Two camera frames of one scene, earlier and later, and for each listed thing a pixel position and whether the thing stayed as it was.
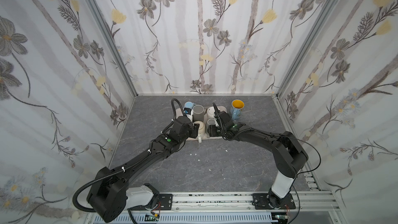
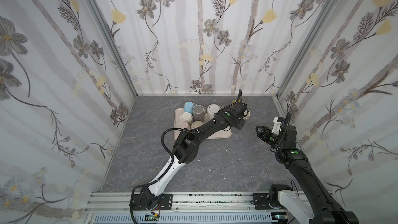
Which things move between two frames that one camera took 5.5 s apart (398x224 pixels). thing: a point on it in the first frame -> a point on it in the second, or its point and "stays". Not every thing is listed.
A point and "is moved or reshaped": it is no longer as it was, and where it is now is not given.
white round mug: x=210 y=111 stays
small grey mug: x=211 y=122 is moved or reshaped
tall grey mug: x=198 y=112 stays
